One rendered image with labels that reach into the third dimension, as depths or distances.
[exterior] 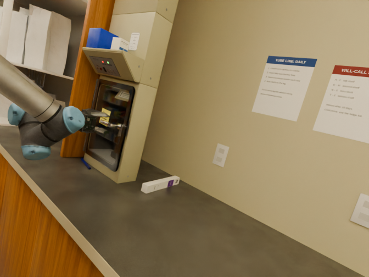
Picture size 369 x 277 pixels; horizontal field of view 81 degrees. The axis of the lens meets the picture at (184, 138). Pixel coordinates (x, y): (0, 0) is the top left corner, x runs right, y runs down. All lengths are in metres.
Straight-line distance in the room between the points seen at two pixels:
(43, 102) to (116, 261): 0.47
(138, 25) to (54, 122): 0.59
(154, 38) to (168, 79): 0.49
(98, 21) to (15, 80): 0.71
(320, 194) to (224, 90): 0.66
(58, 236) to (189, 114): 0.87
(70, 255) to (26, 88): 0.53
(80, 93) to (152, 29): 0.51
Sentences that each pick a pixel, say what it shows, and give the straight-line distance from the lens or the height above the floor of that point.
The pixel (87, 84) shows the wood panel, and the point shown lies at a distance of 1.28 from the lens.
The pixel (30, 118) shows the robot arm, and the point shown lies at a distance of 0.86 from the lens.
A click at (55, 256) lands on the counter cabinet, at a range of 0.99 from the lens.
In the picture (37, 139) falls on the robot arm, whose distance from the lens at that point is 0.80.
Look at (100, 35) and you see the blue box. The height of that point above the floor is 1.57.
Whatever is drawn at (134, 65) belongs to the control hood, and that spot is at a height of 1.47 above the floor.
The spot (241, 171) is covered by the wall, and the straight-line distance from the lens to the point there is 1.15.
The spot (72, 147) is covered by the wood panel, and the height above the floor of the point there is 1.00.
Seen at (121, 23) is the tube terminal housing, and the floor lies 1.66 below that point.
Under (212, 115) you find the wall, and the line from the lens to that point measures 1.23.
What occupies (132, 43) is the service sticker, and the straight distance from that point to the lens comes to 1.10.
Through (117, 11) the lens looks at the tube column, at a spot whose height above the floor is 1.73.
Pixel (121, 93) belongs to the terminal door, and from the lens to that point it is 1.05.
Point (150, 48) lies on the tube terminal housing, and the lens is 1.02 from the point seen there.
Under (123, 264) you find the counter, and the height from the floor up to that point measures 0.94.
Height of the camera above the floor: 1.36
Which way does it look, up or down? 8 degrees down
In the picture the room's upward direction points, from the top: 15 degrees clockwise
